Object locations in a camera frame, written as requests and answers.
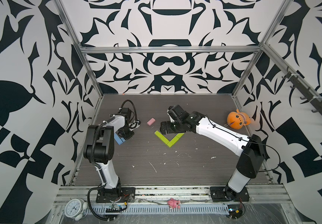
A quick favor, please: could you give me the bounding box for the light blue block top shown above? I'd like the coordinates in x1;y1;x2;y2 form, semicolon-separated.
114;133;125;145

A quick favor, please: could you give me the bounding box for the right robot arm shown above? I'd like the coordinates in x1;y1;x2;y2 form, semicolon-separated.
159;105;282;195

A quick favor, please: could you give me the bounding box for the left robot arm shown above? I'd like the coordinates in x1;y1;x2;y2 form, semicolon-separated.
83;99;141;222

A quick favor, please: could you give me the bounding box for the pink block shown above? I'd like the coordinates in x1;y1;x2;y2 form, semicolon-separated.
147;118;155;126

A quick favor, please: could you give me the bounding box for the orange plush toy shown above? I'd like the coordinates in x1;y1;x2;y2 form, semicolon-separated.
226;109;251;130

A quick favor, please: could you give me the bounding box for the pink pig toy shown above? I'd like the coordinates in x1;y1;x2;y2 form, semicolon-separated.
168;198;181;209

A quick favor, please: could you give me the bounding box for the white alarm clock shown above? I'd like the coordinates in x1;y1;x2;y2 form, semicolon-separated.
64;198;89;221

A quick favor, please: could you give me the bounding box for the circuit board right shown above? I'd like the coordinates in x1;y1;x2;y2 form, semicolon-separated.
227;204;244;220

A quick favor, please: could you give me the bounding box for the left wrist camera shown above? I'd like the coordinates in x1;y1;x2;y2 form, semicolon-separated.
129;119;141;130

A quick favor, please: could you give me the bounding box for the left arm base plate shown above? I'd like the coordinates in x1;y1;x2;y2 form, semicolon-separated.
96;187;136;203

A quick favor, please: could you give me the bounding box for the white cable duct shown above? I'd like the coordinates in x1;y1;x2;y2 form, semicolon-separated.
89;203;230;216

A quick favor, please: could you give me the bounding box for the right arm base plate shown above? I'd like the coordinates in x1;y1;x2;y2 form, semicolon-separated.
210;186;250;202

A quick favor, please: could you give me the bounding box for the black hook rail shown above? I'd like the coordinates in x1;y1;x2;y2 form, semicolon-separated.
282;66;322;116

